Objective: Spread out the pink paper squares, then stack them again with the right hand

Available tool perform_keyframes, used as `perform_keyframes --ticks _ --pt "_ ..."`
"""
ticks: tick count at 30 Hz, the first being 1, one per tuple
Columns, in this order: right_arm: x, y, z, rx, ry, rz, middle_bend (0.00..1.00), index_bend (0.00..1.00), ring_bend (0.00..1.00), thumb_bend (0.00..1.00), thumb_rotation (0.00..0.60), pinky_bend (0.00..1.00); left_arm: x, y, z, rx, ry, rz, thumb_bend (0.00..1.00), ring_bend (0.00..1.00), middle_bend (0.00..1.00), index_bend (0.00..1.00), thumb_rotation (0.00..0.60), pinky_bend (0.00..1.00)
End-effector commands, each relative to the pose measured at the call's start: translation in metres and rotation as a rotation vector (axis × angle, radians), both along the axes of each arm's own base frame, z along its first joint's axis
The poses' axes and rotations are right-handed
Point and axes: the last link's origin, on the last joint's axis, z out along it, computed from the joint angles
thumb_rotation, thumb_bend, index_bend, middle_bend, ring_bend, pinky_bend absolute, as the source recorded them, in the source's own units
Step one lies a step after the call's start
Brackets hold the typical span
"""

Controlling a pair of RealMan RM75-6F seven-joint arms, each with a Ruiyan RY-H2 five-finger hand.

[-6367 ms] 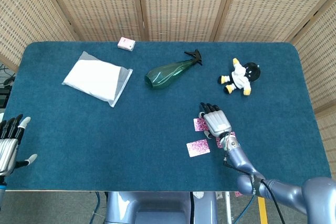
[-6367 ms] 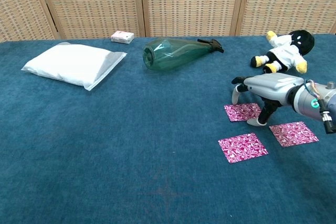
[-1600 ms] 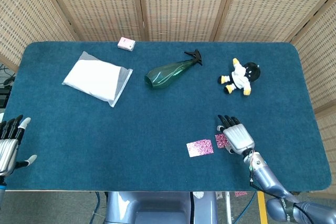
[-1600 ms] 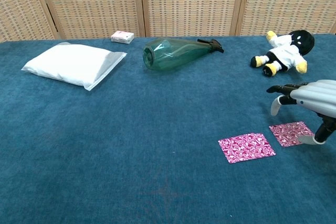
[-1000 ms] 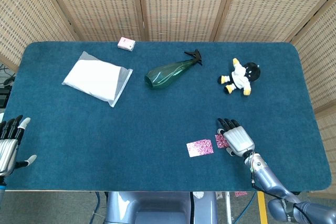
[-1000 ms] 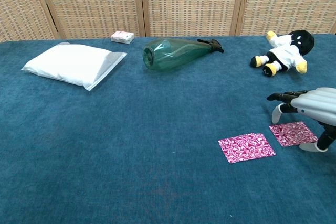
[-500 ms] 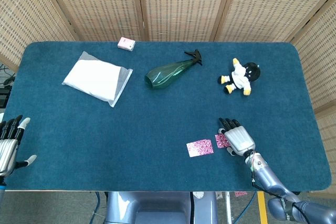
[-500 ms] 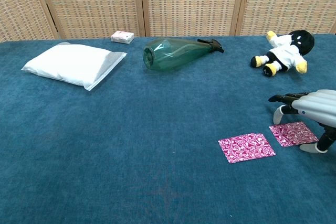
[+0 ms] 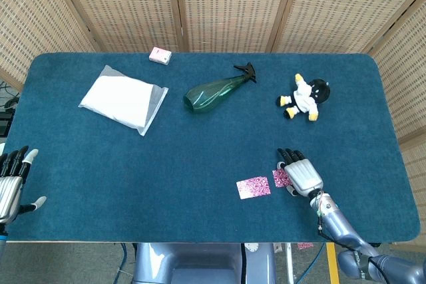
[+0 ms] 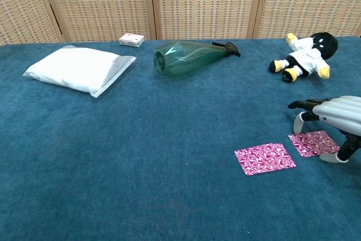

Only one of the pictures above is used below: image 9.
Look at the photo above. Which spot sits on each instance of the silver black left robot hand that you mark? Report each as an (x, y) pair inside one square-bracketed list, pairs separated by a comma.
[(10, 191)]

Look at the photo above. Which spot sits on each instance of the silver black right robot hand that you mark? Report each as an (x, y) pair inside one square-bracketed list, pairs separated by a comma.
[(303, 176)]

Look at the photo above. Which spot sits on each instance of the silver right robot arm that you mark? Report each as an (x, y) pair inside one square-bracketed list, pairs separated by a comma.
[(336, 221)]

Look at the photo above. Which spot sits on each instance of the black-headed plush doll white coat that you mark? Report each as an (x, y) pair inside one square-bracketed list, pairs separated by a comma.
[(304, 97)]

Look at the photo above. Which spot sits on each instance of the white table leg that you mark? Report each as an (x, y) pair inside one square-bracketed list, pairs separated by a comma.
[(289, 264)]

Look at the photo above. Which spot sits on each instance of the green transparent spray bottle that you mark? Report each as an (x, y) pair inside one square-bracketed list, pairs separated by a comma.
[(209, 94)]

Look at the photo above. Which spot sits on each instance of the grey-blue robot torso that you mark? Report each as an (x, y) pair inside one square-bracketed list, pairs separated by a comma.
[(199, 264)]

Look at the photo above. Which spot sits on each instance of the blue felt table mat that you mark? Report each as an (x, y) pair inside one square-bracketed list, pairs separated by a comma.
[(166, 164)]

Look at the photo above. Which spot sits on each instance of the woven wood-framed screen panel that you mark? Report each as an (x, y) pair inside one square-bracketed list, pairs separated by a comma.
[(33, 14), (233, 8), (126, 8), (333, 8), (406, 81)]

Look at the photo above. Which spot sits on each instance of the white filled plastic zip bag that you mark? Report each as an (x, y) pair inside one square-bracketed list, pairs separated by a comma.
[(116, 97)]

